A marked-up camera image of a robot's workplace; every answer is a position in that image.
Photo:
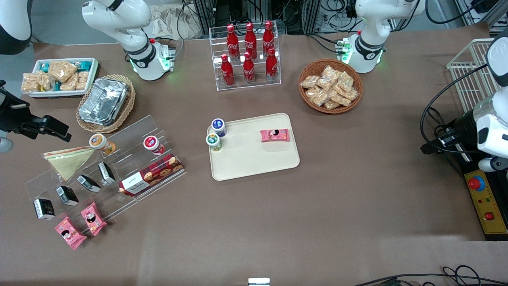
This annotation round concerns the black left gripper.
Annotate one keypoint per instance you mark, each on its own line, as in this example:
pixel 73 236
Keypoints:
pixel 462 126

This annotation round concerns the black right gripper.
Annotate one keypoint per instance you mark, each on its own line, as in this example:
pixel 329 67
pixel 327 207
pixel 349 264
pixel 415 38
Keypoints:
pixel 11 115

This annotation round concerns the triangular sandwich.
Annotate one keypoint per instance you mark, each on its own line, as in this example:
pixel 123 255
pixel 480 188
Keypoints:
pixel 68 161

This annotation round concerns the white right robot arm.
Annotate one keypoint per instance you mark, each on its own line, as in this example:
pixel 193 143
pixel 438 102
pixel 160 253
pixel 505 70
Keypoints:
pixel 137 43

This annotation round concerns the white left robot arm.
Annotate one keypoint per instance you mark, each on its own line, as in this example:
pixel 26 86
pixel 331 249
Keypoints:
pixel 371 43

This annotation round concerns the beige plastic tray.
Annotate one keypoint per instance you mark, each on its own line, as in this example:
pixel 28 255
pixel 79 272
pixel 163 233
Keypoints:
pixel 254 155

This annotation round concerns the clear rice cracker packet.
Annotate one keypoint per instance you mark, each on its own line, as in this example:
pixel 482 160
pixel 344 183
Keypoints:
pixel 82 80
pixel 62 70
pixel 30 82
pixel 46 82
pixel 68 83

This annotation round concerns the orange lid cup jar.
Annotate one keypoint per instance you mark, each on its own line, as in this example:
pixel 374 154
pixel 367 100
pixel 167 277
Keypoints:
pixel 101 143

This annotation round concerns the teal snack packet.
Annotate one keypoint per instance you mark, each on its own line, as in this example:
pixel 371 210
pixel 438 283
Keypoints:
pixel 44 67
pixel 84 66

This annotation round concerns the small black box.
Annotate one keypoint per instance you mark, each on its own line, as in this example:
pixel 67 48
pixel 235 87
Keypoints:
pixel 44 209
pixel 67 196
pixel 106 173
pixel 89 183

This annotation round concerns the white rectangular plastic bin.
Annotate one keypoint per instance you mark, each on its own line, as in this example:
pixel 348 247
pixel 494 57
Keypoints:
pixel 92 77

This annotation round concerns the yellow emergency stop box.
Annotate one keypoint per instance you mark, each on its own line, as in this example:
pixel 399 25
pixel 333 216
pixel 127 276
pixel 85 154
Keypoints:
pixel 486 202

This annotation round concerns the black base platform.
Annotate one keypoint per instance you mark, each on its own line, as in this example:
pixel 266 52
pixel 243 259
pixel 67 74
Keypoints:
pixel 470 222

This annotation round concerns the oval wicker basket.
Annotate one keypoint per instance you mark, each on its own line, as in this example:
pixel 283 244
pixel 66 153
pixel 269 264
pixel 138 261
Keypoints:
pixel 127 107

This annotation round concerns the clear acrylic stepped shelf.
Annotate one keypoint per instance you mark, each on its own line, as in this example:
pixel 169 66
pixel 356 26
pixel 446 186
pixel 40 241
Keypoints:
pixel 131 139

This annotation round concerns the pink snack packet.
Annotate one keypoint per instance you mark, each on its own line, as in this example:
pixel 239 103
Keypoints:
pixel 70 233
pixel 274 135
pixel 93 219

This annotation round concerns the red lid cup jar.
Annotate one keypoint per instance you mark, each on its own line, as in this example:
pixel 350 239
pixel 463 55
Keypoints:
pixel 153 144

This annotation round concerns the red plaid cookie box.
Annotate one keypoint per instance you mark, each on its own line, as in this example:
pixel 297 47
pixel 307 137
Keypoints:
pixel 152 174

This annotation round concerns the round brown wicker basket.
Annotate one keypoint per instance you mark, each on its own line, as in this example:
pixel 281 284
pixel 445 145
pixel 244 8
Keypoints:
pixel 309 101

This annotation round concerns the crumpled beige cloth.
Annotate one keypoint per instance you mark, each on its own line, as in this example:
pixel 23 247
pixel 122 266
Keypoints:
pixel 170 22

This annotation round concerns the green lid small can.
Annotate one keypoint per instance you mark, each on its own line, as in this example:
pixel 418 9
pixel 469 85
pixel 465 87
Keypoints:
pixel 214 142

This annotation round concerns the blue lid small can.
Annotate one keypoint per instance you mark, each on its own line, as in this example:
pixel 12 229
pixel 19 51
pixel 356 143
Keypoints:
pixel 218 126

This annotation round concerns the red cola bottle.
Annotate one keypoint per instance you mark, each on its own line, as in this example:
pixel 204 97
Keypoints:
pixel 232 43
pixel 268 38
pixel 249 68
pixel 227 71
pixel 250 40
pixel 271 65

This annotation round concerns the aluminium equipment rack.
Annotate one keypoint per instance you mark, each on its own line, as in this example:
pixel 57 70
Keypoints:
pixel 293 14

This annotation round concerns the clear acrylic bottle rack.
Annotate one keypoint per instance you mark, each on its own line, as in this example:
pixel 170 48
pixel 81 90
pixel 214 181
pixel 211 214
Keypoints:
pixel 246 85

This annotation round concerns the small white device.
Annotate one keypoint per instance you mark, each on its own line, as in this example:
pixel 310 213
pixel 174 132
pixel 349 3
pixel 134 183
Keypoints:
pixel 258 281

